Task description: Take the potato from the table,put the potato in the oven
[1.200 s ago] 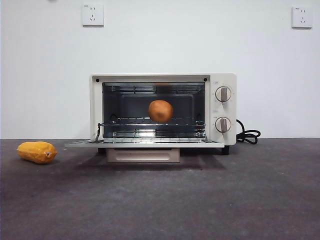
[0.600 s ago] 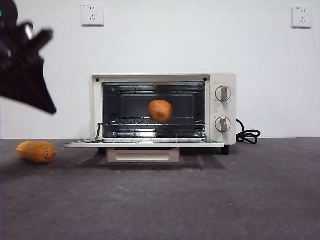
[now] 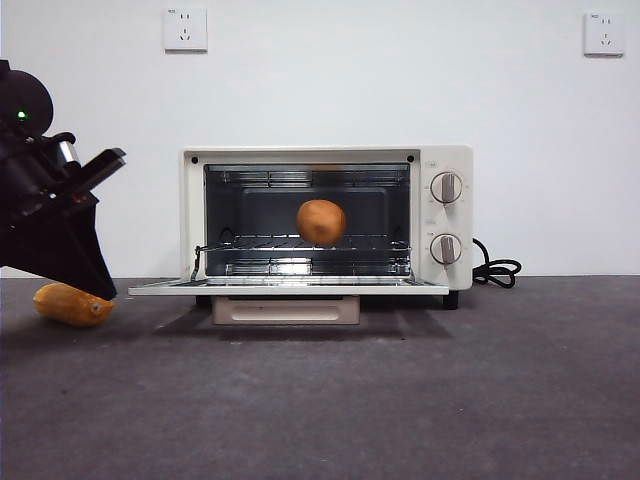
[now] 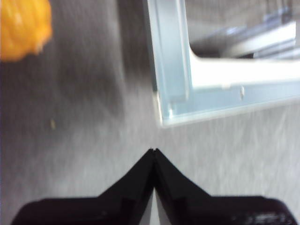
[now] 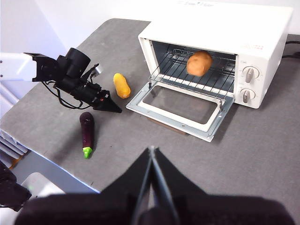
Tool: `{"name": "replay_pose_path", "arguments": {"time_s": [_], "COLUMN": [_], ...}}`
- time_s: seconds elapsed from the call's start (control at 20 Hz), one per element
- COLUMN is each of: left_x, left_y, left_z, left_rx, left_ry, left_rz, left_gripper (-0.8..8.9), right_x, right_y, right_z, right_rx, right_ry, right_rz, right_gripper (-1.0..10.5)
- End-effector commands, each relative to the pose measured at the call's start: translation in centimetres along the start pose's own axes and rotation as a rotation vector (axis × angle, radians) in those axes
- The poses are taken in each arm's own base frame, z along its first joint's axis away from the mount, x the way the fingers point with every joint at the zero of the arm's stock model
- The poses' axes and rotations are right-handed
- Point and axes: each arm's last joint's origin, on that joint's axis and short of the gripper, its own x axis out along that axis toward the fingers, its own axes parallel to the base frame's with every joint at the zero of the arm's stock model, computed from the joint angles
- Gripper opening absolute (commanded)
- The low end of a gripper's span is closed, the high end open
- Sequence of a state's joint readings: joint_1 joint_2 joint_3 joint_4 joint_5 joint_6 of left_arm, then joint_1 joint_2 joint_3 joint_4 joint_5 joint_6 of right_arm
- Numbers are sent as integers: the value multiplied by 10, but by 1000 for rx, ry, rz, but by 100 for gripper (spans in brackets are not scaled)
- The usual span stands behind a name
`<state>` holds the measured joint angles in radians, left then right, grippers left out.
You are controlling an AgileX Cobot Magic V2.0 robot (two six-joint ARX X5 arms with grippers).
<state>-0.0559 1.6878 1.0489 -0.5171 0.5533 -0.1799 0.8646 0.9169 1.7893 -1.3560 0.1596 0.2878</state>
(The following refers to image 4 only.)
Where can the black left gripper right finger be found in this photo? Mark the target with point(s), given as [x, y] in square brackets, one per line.
[222, 211]

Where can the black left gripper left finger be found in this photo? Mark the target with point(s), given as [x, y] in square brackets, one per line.
[93, 211]

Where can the white Toshiba toaster oven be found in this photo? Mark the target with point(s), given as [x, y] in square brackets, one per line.
[173, 70]

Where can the yellow corn cob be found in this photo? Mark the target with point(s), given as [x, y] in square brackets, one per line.
[21, 30]

